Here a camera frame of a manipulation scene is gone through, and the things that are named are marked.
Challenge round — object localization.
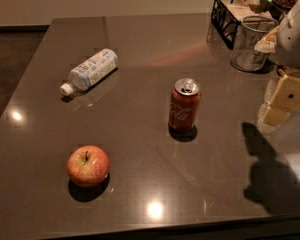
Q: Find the red coke can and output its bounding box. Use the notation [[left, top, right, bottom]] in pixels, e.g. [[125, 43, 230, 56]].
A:
[[168, 78, 201, 133]]

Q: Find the black wire basket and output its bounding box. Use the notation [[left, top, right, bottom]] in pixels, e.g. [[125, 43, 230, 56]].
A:
[[211, 0, 272, 49]]

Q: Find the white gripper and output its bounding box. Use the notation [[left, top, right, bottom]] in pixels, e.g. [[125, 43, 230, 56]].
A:
[[258, 0, 300, 127]]

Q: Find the red apple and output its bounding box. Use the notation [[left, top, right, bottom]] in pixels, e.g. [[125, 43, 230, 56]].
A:
[[67, 145, 110, 188]]

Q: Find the wire mesh cup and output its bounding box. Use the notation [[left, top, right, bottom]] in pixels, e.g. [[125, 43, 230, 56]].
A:
[[230, 15, 278, 73]]

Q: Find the blue plastic water bottle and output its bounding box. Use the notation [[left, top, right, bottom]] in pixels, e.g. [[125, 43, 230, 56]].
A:
[[60, 49, 118, 96]]

